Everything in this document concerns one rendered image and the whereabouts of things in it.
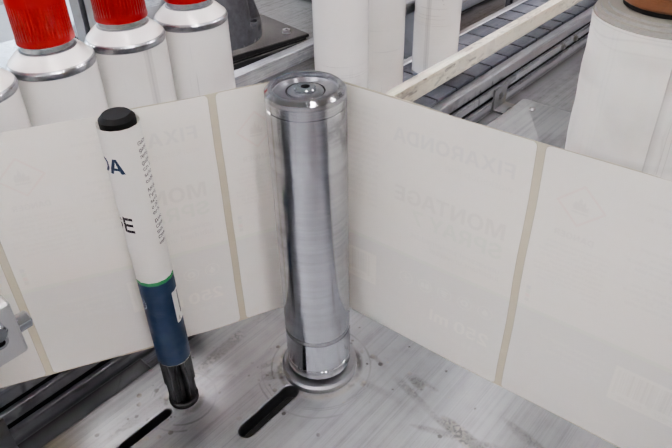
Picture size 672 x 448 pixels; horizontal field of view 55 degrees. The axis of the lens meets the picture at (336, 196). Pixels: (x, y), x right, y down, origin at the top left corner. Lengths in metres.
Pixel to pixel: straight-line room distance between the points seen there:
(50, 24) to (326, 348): 0.24
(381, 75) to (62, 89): 0.33
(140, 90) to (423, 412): 0.27
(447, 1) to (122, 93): 0.39
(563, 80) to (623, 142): 0.49
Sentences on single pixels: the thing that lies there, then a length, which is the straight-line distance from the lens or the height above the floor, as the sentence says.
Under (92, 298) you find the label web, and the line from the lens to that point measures 0.36.
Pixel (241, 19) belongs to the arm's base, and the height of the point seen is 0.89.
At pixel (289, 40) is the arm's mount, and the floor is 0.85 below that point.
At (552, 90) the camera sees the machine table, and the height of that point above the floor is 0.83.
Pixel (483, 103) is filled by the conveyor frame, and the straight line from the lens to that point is 0.79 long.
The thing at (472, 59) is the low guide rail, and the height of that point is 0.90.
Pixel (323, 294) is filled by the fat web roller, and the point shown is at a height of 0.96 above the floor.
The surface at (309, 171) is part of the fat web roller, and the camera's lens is 0.29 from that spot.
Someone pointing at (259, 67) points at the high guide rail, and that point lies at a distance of 0.59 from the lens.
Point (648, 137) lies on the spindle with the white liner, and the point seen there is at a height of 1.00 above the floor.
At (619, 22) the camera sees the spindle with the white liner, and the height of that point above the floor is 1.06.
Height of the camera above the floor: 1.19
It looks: 35 degrees down
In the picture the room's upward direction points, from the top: 1 degrees counter-clockwise
